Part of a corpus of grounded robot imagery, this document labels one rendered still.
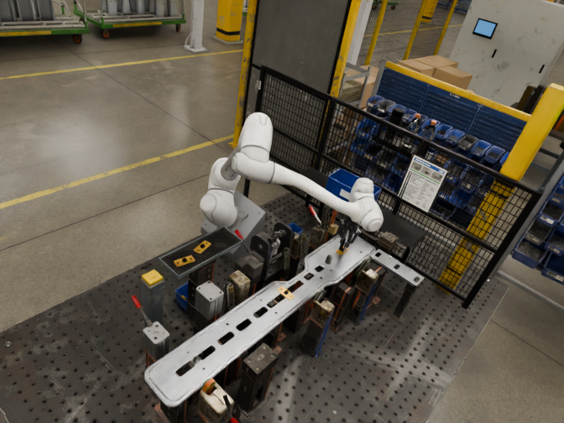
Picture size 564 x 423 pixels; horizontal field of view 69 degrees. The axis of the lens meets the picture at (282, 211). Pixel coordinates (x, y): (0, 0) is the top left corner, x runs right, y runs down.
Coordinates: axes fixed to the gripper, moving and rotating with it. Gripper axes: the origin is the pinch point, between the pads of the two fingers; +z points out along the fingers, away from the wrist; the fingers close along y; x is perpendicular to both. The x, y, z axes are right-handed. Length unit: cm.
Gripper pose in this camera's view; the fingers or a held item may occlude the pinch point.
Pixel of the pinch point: (343, 245)
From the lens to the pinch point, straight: 222.4
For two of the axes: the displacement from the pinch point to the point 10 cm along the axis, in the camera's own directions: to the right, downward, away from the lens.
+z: -1.6, 8.0, 5.8
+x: 6.6, -3.5, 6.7
